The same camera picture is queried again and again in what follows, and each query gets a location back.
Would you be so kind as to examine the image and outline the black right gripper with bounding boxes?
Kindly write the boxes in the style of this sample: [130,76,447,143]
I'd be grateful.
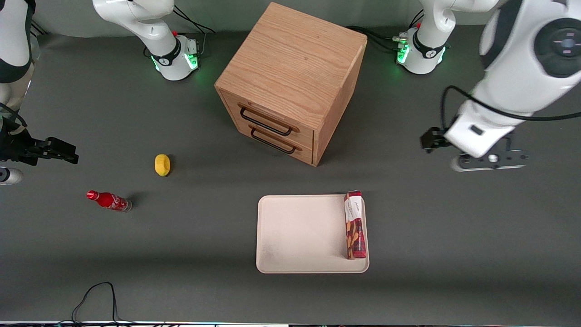
[0,129,79,166]

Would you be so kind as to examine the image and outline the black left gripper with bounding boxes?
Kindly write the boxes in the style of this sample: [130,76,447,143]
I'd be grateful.
[420,129,451,153]

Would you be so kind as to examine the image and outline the red cookie box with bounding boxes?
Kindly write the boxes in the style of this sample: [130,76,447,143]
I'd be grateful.
[344,190,367,260]

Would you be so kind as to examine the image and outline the white plastic tray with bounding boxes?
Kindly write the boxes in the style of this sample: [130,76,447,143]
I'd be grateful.
[256,194,370,274]

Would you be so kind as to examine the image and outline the red cola bottle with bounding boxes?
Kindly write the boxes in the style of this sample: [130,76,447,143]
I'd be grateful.
[86,190,133,213]

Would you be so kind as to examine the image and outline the yellow lemon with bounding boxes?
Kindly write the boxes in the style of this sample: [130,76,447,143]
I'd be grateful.
[154,154,171,177]

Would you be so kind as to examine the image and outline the wooden drawer front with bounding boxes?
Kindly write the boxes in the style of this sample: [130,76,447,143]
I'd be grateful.
[222,92,315,147]
[229,114,314,165]

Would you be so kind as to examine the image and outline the wooden drawer cabinet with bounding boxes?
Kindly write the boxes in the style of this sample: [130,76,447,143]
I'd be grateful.
[214,2,368,168]

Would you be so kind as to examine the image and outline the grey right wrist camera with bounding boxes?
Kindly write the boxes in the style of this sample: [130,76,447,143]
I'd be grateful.
[0,167,24,185]

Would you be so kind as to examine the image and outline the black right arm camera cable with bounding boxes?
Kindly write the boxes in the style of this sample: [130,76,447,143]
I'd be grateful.
[0,102,28,137]

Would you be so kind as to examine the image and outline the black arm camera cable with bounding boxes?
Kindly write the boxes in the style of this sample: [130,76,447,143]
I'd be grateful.
[439,85,581,133]
[0,102,28,137]

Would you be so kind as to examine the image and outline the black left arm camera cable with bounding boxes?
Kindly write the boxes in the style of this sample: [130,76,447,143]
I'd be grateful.
[439,85,581,133]

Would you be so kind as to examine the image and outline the black left arm base cable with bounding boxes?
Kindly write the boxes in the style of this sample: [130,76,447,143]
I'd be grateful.
[346,25,401,50]

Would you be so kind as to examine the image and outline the black arm base cable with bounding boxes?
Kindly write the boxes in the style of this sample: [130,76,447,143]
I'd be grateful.
[172,5,216,57]
[346,25,401,50]

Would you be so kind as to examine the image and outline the thin black looped cable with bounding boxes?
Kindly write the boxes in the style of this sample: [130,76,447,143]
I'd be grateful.
[72,282,137,326]

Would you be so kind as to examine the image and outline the black metal drawer handle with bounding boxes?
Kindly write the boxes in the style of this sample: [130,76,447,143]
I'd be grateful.
[249,124,302,155]
[238,104,300,137]

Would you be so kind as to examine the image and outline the black right arm base cable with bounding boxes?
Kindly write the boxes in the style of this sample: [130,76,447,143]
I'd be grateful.
[172,5,216,57]

